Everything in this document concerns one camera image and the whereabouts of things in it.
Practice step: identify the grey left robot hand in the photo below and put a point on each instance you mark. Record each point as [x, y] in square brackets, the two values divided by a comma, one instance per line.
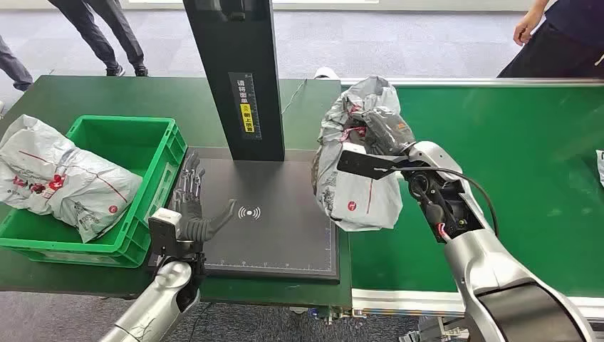
[193, 207]

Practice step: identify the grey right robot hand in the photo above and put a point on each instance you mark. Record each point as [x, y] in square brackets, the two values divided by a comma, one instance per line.
[384, 132]

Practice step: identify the grey poly mailer package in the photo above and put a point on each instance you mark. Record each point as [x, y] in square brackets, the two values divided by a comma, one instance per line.
[358, 203]
[600, 167]
[71, 179]

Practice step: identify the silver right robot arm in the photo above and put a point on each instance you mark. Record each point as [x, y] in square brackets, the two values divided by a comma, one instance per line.
[481, 264]

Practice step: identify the green conveyor belt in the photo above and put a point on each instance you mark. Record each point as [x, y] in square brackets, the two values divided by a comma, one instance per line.
[542, 141]

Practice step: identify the white object behind table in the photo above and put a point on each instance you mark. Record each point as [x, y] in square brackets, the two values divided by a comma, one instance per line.
[325, 73]

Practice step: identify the black scanner platform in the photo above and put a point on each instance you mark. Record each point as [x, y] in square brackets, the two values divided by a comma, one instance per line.
[283, 236]

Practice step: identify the green plastic crate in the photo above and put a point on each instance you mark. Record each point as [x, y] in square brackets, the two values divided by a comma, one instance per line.
[122, 137]

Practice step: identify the black yellow column label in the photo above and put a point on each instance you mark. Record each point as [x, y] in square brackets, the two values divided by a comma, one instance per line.
[247, 118]

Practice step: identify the dark green table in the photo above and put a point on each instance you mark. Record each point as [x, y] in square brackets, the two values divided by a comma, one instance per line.
[118, 94]

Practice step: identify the black scanner column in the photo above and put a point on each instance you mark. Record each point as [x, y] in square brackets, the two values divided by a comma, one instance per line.
[222, 47]

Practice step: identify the person's hand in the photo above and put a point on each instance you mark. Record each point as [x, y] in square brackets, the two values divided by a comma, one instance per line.
[526, 30]

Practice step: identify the person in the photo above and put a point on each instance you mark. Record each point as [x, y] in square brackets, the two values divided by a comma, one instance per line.
[12, 66]
[89, 28]
[566, 47]

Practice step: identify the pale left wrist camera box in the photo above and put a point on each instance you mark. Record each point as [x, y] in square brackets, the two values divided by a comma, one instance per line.
[165, 231]

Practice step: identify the metal bracket under table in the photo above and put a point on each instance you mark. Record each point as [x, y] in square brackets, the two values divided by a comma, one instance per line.
[330, 315]

